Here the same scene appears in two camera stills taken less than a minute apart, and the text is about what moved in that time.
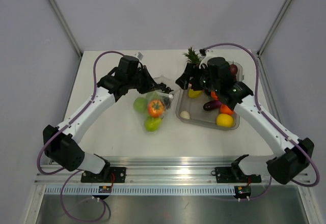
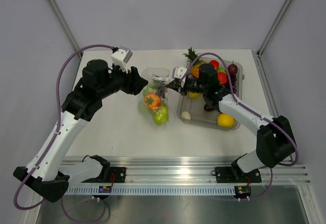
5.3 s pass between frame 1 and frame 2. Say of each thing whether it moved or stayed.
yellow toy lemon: stayed
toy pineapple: stayed
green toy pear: moved
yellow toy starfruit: stayed
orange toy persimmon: moved
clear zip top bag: moved
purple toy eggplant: stayed
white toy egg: stayed
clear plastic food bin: stayed
